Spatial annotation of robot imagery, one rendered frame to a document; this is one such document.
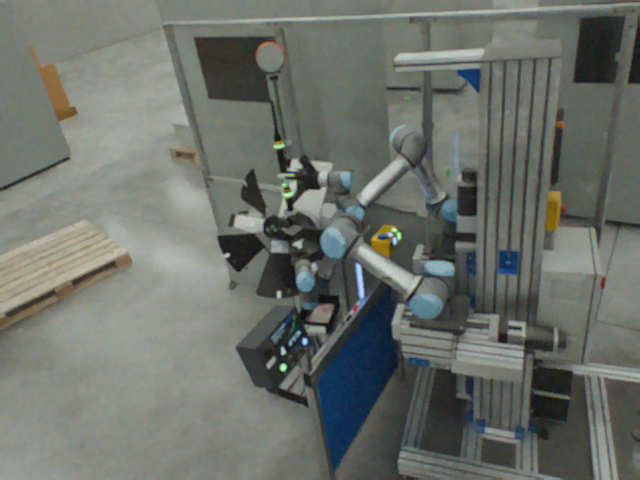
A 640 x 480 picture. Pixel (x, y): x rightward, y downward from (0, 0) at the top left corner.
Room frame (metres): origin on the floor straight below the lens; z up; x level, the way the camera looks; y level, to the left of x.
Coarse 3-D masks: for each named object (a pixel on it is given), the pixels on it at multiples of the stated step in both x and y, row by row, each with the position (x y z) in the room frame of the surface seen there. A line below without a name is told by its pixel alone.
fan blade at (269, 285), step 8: (272, 256) 2.29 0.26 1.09; (280, 256) 2.30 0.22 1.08; (288, 256) 2.31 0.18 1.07; (272, 264) 2.27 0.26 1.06; (280, 264) 2.27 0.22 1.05; (288, 264) 2.28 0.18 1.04; (264, 272) 2.24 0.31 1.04; (272, 272) 2.24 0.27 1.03; (280, 272) 2.24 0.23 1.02; (288, 272) 2.25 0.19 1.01; (264, 280) 2.22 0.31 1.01; (272, 280) 2.21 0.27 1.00; (280, 280) 2.22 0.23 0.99; (288, 280) 2.22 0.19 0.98; (264, 288) 2.19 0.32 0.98; (272, 288) 2.19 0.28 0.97; (280, 288) 2.19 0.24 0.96; (296, 288) 2.19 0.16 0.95; (264, 296) 2.17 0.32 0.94; (272, 296) 2.17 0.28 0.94; (280, 296) 2.16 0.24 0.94; (288, 296) 2.16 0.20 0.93
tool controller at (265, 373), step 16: (272, 320) 1.60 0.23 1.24; (288, 320) 1.60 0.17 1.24; (256, 336) 1.53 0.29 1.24; (272, 336) 1.52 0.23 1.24; (288, 336) 1.56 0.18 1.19; (304, 336) 1.62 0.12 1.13; (240, 352) 1.49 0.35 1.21; (256, 352) 1.45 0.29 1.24; (272, 352) 1.49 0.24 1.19; (288, 352) 1.53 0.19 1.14; (304, 352) 1.58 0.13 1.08; (256, 368) 1.46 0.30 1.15; (272, 368) 1.45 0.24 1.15; (288, 368) 1.50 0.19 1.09; (256, 384) 1.47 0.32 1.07; (272, 384) 1.42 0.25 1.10
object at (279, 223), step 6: (270, 216) 2.40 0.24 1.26; (276, 216) 2.38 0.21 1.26; (264, 222) 2.40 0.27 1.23; (270, 222) 2.38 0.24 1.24; (276, 222) 2.37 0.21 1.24; (282, 222) 2.35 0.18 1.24; (288, 222) 2.43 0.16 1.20; (294, 222) 2.43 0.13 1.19; (264, 228) 2.38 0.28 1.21; (270, 228) 2.37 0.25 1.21; (276, 228) 2.34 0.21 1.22; (288, 228) 2.38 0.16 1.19; (270, 234) 2.35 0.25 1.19; (276, 234) 2.32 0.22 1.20; (282, 234) 2.34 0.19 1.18; (288, 240) 2.38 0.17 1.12
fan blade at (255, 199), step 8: (248, 176) 2.64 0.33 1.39; (248, 184) 2.63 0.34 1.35; (256, 184) 2.57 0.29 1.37; (248, 192) 2.63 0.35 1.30; (256, 192) 2.56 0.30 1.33; (248, 200) 2.64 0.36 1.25; (256, 200) 2.56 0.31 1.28; (256, 208) 2.58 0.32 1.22; (264, 208) 2.49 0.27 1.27; (264, 216) 2.53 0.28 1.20
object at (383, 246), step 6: (384, 228) 2.43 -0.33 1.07; (390, 228) 2.42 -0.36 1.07; (378, 234) 2.38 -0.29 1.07; (396, 234) 2.37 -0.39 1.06; (372, 240) 2.34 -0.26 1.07; (378, 240) 2.33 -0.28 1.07; (384, 240) 2.32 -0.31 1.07; (390, 240) 2.31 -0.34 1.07; (372, 246) 2.35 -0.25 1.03; (378, 246) 2.33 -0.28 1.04; (384, 246) 2.31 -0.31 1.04; (390, 246) 2.31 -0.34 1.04; (396, 246) 2.36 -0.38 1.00; (384, 252) 2.31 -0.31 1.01; (390, 252) 2.30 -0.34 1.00
